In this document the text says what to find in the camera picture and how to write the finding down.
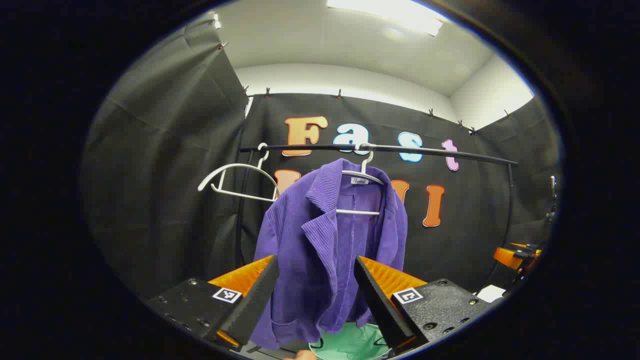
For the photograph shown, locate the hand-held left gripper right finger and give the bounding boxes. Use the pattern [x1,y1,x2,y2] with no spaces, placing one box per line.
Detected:
[353,255,493,353]

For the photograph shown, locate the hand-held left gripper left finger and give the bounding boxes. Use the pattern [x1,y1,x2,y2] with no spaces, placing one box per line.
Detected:
[147,255,280,351]

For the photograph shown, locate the green laundry hamper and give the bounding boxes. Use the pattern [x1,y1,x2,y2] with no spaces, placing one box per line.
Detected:
[308,322,393,360]

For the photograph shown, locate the purple corduroy jacket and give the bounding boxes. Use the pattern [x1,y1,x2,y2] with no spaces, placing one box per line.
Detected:
[250,158,408,350]

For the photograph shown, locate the white plastic clothes hanger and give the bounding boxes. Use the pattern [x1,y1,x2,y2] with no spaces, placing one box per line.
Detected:
[336,144,386,217]
[197,142,281,203]

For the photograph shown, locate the black metal clothes rack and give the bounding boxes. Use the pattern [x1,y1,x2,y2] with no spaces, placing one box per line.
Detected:
[235,144,518,271]

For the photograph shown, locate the white flat board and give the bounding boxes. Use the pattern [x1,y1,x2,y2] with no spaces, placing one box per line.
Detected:
[476,284,507,304]

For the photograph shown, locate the black backdrop cloth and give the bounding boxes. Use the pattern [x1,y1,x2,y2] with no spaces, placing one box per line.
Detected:
[82,12,561,301]

